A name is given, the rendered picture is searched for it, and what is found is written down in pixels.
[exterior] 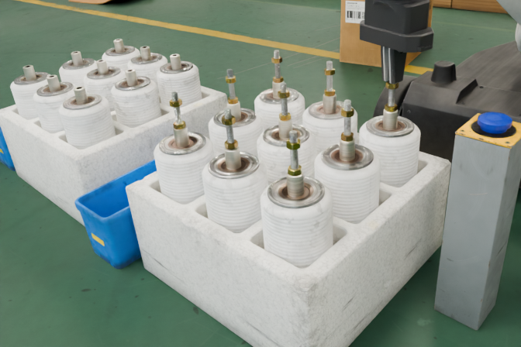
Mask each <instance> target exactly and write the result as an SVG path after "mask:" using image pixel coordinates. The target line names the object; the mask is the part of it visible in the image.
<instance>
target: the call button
mask: <svg viewBox="0 0 521 347"><path fill-rule="evenodd" d="M478 124H479V125H480V128H481V130H483V131H485V132H489V133H494V134H499V133H504V132H506V131H507V129H509V128H510V127H511V126H512V119H511V118H510V117H509V116H507V115H505V114H502V113H499V112H486V113H483V114H481V115H479V116H478Z"/></svg>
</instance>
